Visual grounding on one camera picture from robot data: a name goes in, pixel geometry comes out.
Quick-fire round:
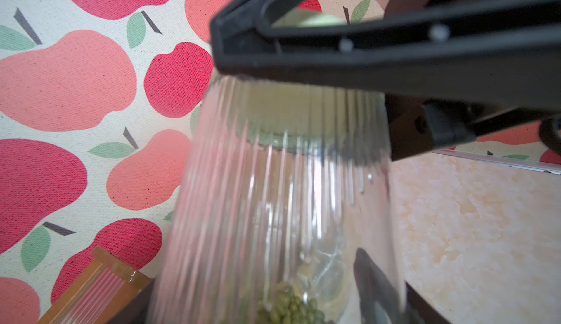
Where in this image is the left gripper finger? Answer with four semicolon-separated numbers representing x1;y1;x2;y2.
354;248;450;324

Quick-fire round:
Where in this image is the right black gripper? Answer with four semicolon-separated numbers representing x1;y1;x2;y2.
210;0;560;162

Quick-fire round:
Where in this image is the glass jar with mung beans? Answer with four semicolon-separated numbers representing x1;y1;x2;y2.
147;76;406;323

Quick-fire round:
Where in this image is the green jar lid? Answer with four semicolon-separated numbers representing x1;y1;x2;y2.
238;7;389;149

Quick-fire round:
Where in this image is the orange wooden shelf rack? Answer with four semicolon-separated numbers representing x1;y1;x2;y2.
39;247;152;323

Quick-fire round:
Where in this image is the right aluminium frame post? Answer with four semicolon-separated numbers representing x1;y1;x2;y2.
435;149;560;176

